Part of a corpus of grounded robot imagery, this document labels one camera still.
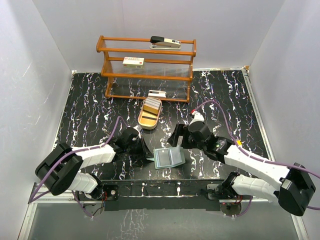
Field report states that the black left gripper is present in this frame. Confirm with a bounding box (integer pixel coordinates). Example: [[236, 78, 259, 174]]
[[125, 136, 154, 161]]

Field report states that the mint green card holder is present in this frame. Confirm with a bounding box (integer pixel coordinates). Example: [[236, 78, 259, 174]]
[[146, 145, 186, 170]]

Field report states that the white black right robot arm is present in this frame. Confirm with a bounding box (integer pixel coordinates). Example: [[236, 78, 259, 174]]
[[167, 121, 316, 217]]

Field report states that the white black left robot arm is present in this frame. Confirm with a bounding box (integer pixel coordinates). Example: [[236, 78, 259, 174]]
[[35, 127, 154, 200]]

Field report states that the beige oval card tray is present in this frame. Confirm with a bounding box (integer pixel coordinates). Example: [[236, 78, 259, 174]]
[[138, 97, 162, 130]]

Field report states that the stack of credit cards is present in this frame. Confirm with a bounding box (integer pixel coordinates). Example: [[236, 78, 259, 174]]
[[142, 97, 162, 116]]

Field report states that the black front base bar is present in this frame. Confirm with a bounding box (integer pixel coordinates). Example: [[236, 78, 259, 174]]
[[103, 179, 222, 211]]

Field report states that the wooden three-tier shelf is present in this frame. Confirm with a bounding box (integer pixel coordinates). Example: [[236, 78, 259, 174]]
[[96, 35, 197, 103]]

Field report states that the white red staples box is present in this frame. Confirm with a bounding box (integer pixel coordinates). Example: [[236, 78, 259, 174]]
[[122, 56, 145, 69]]

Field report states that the black grey stapler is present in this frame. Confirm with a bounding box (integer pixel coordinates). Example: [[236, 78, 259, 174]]
[[149, 36, 181, 51]]

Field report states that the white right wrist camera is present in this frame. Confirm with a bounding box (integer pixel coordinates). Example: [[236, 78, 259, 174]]
[[189, 109, 205, 125]]

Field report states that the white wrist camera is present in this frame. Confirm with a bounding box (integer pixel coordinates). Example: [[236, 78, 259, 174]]
[[134, 125, 142, 134], [189, 109, 205, 125]]

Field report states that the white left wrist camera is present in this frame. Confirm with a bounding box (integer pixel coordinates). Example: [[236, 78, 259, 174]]
[[134, 125, 142, 134]]

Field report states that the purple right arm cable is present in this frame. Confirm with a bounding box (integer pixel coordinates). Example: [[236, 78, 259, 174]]
[[191, 99, 320, 218]]

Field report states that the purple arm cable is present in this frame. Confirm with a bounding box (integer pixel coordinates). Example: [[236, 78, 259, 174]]
[[27, 116, 128, 218], [191, 99, 320, 218]]

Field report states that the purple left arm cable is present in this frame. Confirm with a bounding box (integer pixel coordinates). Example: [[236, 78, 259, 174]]
[[27, 116, 128, 218]]

